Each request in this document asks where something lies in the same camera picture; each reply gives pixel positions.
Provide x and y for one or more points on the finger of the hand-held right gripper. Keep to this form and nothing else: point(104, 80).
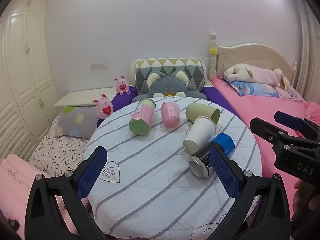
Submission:
point(290, 119)
point(265, 130)

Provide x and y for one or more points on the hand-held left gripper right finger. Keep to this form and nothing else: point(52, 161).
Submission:
point(225, 173)

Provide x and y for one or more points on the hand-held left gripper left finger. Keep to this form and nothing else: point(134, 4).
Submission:
point(92, 173)

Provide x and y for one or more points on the blue and steel cup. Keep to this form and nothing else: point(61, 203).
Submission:
point(222, 142)

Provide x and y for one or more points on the white cup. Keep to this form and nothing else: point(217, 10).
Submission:
point(200, 135)

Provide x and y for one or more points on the pale green cup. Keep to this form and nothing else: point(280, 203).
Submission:
point(200, 110)

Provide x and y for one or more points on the pink and green cup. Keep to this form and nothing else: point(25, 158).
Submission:
point(143, 115)

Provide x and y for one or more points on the pink ribbed cup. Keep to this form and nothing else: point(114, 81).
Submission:
point(170, 115)

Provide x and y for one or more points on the person's right hand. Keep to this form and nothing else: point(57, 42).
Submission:
point(298, 202)

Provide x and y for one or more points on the pink bedsheet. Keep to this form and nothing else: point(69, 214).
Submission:
point(260, 107)

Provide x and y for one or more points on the heart print blanket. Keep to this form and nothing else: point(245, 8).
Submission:
point(57, 152)

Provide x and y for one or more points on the blue cartoon pillow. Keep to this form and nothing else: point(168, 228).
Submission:
point(250, 88)

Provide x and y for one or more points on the grey flower pillow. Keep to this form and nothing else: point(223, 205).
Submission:
point(77, 122)

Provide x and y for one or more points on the white and pink plush toy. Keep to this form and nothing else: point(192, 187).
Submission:
point(252, 75)

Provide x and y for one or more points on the round striped cloth table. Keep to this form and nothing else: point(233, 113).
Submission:
point(150, 175)

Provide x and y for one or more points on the purple cushion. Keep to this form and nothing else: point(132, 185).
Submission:
point(212, 92)
point(122, 100)

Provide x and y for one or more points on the pink bunny plush toy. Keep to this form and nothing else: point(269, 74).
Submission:
point(105, 107)
point(122, 85)

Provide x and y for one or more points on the cream bed headboard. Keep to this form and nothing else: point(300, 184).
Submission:
point(257, 55)

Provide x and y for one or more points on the pink quilt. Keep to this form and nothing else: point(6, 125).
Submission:
point(17, 177)

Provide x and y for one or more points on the white nightstand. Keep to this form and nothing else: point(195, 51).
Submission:
point(82, 96)

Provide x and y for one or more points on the yellow star sticker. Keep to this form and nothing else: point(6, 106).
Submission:
point(213, 51)

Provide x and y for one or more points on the grey cat pillow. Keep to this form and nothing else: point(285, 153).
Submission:
point(165, 85)

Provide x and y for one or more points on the triangle patterned cushion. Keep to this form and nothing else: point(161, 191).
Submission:
point(170, 65)

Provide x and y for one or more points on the cream wardrobe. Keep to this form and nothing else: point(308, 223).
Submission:
point(22, 80)

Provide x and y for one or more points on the wall socket panel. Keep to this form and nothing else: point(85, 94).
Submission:
point(99, 65)

